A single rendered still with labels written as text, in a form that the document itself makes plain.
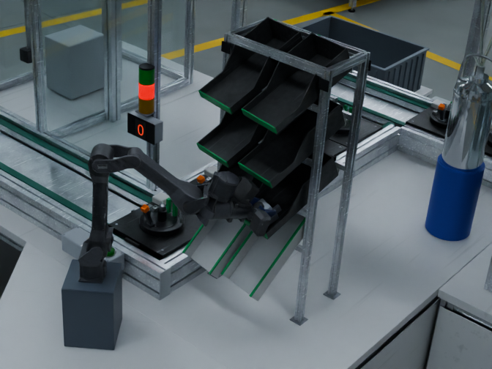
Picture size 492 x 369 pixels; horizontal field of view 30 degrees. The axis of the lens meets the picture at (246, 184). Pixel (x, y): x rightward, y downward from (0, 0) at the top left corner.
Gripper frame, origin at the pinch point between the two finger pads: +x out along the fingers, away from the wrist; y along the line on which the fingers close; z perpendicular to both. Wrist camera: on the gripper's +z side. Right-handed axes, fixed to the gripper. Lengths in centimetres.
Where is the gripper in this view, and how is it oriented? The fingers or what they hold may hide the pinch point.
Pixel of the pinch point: (261, 207)
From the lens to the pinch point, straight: 247.6
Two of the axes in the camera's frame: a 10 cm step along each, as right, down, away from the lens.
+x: 8.0, 0.0, 6.0
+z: 3.2, -8.4, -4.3
